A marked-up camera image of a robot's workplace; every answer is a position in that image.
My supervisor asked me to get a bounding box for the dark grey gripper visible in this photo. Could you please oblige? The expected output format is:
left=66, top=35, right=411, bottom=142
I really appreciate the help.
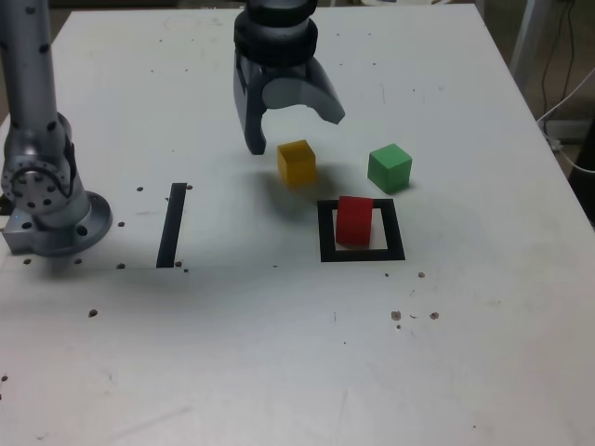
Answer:
left=231, top=51, right=348, bottom=157

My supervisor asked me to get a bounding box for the yellow cube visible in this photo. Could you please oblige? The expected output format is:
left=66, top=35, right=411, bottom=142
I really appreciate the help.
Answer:
left=276, top=138, right=318, bottom=189

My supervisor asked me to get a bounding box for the green cube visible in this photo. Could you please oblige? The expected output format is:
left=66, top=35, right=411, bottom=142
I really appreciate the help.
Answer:
left=366, top=142, right=414, bottom=194

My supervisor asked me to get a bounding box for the red cube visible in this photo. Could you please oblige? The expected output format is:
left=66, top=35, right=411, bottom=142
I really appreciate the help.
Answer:
left=335, top=195, right=375, bottom=246

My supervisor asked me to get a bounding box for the black tape square outline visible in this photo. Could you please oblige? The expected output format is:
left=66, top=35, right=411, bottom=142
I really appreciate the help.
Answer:
left=316, top=198, right=406, bottom=264

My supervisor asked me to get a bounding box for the black tape strip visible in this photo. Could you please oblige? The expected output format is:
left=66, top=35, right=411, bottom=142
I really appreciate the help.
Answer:
left=155, top=182, right=189, bottom=269

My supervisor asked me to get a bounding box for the white metal stand leg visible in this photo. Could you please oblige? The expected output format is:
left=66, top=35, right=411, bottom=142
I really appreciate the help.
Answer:
left=509, top=0, right=552, bottom=94

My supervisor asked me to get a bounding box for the black cable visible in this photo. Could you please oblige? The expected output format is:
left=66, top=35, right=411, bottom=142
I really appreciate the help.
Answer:
left=538, top=0, right=580, bottom=122

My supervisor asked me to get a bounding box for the white cable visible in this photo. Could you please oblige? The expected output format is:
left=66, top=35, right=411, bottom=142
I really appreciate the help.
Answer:
left=536, top=67, right=595, bottom=176

